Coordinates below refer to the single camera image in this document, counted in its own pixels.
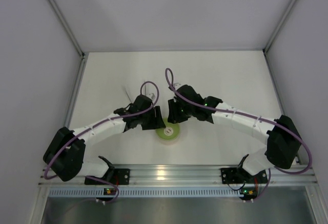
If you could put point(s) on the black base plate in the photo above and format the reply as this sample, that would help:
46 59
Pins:
235 175
117 176

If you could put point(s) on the green round lid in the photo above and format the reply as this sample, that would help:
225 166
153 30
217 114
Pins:
169 132

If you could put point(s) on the aluminium frame post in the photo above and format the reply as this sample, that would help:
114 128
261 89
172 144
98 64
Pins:
65 26
279 26

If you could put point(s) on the aluminium mounting rail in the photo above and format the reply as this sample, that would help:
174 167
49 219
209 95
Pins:
201 175

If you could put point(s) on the slotted grey cable duct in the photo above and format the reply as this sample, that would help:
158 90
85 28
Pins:
138 192

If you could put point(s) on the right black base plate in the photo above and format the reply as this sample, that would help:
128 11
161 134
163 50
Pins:
235 175

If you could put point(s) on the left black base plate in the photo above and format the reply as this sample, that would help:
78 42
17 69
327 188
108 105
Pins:
117 176

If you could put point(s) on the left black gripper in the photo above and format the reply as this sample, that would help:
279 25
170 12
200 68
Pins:
152 119

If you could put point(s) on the metal serving tongs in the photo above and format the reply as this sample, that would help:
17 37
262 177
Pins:
131 96

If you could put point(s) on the left aluminium frame post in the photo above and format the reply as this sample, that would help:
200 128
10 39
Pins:
65 26

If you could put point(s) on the round steel lunch box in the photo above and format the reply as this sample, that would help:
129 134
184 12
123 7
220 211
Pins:
169 142

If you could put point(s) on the right aluminium frame post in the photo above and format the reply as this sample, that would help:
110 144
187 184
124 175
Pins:
279 26

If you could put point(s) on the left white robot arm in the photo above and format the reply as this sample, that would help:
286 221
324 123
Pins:
66 154

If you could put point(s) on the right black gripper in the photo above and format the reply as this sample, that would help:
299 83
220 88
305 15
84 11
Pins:
175 112

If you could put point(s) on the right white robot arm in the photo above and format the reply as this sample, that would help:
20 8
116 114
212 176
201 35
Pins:
280 136

